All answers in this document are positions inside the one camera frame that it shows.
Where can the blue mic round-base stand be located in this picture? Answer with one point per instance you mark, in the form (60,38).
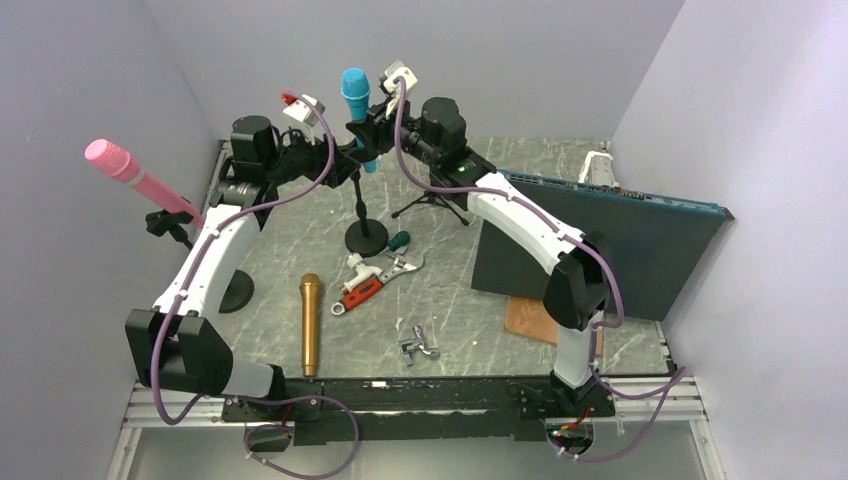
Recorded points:
(366,236)

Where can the black tripod mic stand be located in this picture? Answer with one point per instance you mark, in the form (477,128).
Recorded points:
(429,198)

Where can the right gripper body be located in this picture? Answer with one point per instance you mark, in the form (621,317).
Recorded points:
(411,141)

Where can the pink microphone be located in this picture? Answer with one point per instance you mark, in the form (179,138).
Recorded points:
(118,164)

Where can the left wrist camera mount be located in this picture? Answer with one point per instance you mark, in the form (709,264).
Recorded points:
(300,116)

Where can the green handle screwdriver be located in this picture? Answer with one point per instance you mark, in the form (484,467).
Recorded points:
(398,241)

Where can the red handle adjustable wrench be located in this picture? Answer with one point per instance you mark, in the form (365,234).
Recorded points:
(402,264)

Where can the gold microphone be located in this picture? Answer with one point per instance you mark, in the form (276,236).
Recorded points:
(311,295)

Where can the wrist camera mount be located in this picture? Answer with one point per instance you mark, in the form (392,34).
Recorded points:
(300,116)
(389,83)

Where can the white bracket behind switch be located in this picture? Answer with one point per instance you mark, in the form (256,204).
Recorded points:
(597,170)

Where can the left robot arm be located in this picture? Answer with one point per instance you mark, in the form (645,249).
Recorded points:
(174,344)

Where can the small metal clamp part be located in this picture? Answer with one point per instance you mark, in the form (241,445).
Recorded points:
(416,344)

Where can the pink mic round-base stand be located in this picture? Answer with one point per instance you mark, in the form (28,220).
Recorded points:
(241,286)

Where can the wooden board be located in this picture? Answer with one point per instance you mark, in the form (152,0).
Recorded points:
(528,318)

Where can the black network switch box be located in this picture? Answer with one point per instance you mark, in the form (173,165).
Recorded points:
(655,241)

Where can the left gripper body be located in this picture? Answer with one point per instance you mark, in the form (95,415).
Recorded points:
(302,159)

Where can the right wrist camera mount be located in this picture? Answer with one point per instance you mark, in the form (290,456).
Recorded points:
(389,83)

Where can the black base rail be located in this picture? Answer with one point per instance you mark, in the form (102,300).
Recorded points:
(334,410)

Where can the blue microphone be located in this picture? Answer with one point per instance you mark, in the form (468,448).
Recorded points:
(355,89)

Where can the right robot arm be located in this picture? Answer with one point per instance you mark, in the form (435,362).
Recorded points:
(581,283)

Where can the white plastic faucet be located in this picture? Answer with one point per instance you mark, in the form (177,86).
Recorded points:
(362,270)

